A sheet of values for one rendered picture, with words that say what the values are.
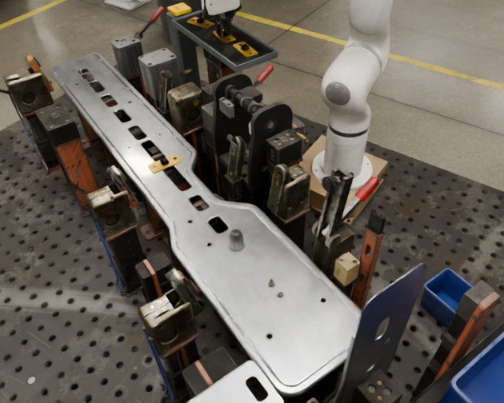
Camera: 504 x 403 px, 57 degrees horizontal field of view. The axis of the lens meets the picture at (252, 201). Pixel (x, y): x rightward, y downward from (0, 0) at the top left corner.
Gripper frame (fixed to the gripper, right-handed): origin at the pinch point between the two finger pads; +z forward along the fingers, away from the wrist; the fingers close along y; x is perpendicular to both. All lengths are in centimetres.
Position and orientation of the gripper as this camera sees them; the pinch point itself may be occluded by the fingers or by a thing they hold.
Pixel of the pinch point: (223, 28)
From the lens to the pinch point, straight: 142.6
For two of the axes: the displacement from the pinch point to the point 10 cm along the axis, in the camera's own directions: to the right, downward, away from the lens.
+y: -8.6, 3.8, -3.3
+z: 0.3, 7.0, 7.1
